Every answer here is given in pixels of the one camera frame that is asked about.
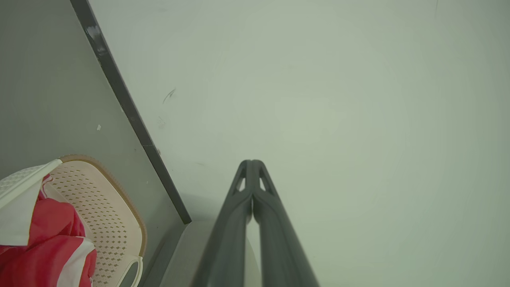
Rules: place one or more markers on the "black wall baseboard strip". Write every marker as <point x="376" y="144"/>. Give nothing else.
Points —
<point x="120" y="85"/>

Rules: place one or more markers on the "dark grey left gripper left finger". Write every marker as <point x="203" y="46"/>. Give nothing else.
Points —
<point x="225" y="247"/>

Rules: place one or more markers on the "cream perforated laundry basket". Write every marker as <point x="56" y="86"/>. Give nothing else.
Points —
<point x="107" y="215"/>

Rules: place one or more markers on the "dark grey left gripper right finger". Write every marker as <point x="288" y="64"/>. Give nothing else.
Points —
<point x="279" y="247"/>

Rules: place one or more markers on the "red garment with white panel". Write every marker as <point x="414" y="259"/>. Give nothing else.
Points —
<point x="51" y="215"/>

